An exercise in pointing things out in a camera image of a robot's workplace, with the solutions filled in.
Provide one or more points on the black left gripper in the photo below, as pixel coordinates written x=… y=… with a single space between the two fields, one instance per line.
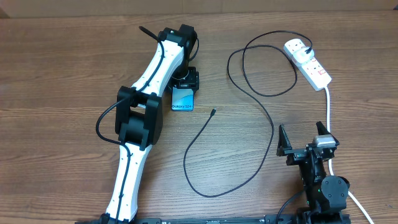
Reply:
x=191 y=81

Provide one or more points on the blue Samsung Galaxy smartphone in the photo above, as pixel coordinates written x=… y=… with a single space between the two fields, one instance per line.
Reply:
x=182 y=99

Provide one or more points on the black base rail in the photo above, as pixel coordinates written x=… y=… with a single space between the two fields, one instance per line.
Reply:
x=267 y=219

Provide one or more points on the white charger plug adapter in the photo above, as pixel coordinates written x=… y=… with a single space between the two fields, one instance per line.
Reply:
x=303 y=55

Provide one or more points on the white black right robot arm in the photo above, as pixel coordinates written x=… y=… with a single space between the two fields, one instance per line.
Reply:
x=326 y=194

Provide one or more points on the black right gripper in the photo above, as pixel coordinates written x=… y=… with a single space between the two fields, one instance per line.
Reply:
x=296 y=155

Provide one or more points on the white power strip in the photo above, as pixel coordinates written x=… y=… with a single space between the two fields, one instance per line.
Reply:
x=313 y=71

